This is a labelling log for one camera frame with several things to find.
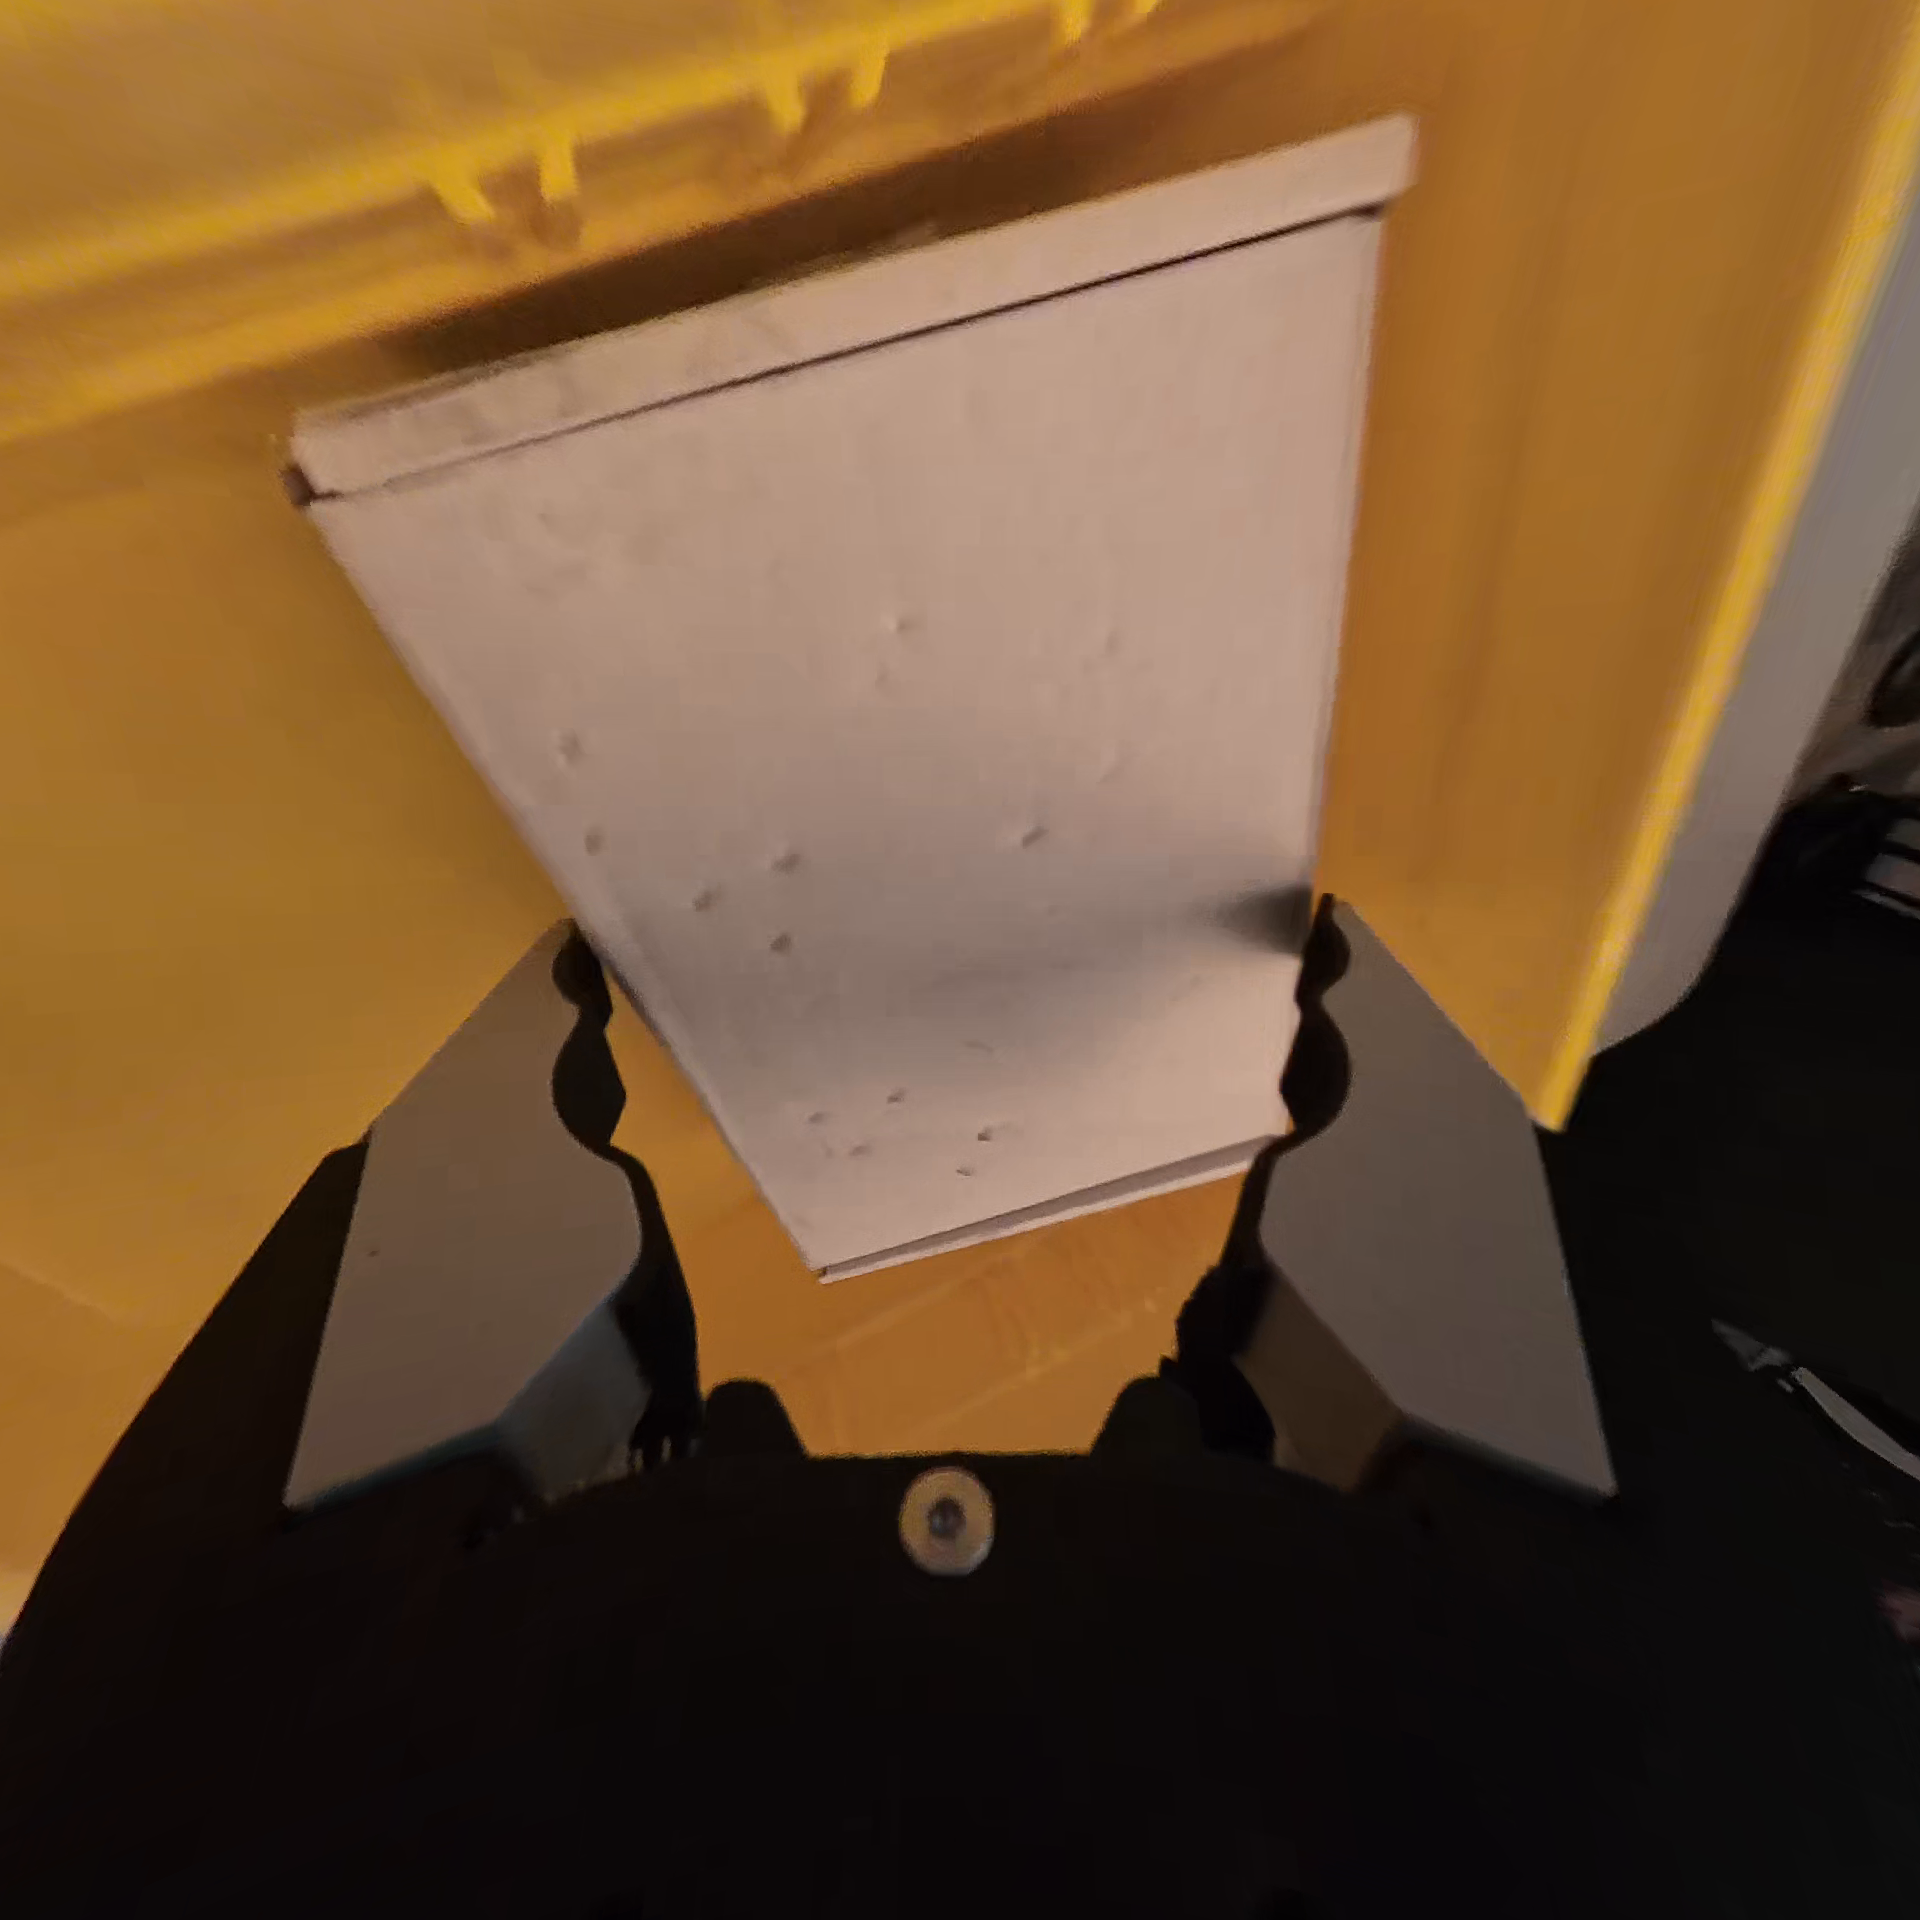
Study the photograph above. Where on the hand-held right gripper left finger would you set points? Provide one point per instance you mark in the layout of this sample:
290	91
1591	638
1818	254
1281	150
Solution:
481	1229

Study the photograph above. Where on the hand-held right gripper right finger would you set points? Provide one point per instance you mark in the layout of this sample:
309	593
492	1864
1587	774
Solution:
1424	1199

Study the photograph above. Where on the yellow plastic bin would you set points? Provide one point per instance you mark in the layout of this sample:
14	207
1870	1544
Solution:
181	824

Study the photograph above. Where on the white cardboard box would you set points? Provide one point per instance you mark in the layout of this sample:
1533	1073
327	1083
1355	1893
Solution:
898	675

